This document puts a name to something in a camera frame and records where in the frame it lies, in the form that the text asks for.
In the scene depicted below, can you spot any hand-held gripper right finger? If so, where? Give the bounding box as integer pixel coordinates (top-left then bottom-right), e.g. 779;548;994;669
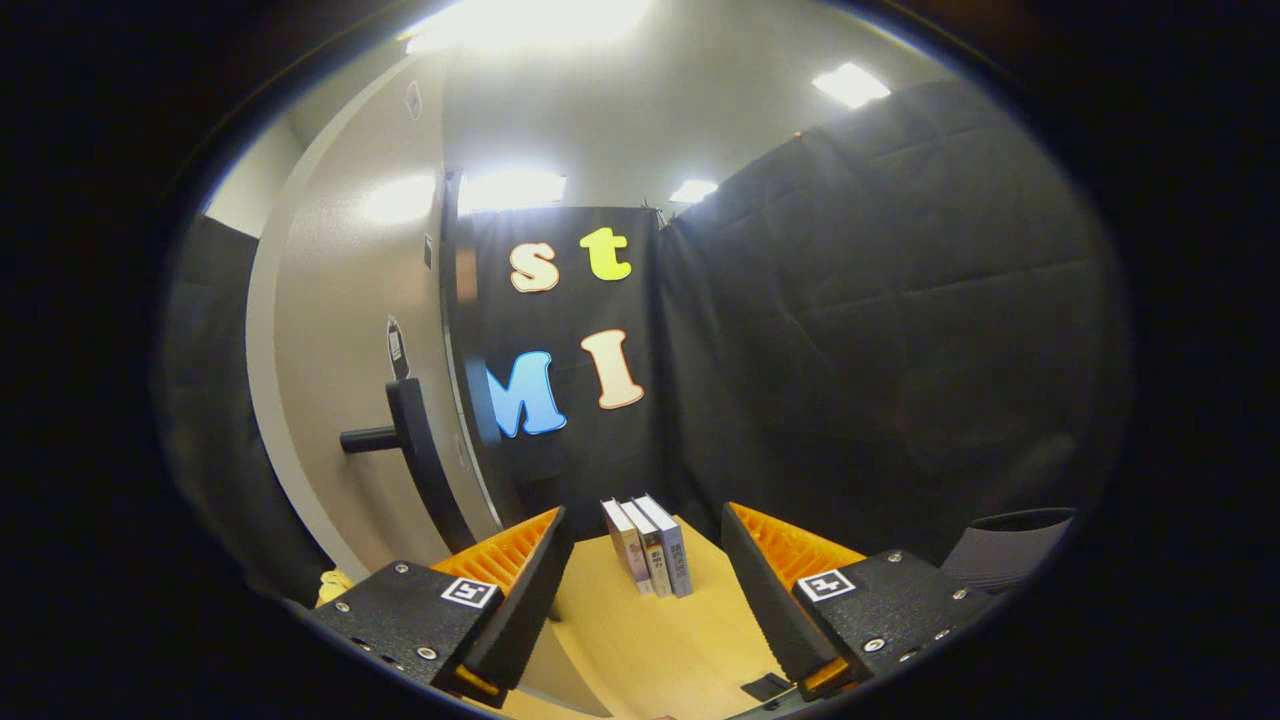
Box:
720;502;1001;703

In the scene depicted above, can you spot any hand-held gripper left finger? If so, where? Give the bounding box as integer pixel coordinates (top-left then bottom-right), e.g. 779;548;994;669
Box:
300;506;576;709

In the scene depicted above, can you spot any black cabinet door handle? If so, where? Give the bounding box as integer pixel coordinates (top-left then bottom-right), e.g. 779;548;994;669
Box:
340;378;478;556

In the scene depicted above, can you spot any grey blue spine book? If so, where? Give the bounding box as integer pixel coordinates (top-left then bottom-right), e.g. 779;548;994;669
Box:
635;495;694;599

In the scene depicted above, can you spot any maroon cover book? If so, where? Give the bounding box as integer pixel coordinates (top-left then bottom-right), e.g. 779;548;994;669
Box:
600;499;656;597

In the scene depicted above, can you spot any white spine book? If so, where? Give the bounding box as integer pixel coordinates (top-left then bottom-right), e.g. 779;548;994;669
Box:
620;498;674;599

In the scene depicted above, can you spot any dark grey curved object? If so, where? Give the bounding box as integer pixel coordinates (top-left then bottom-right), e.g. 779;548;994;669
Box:
940;508;1079;596

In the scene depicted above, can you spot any dark grey cabinet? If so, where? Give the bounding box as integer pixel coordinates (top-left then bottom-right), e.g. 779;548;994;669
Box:
438;170;536;531

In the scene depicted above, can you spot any black backdrop cloth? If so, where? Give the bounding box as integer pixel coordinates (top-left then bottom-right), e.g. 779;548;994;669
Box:
160;80;1136;601

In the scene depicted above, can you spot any double strip ceiling light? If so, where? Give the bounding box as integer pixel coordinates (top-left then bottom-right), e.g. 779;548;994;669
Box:
812;62;891;109

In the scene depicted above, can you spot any large ceiling light panel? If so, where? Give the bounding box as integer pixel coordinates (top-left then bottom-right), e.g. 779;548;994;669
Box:
400;0;651;56

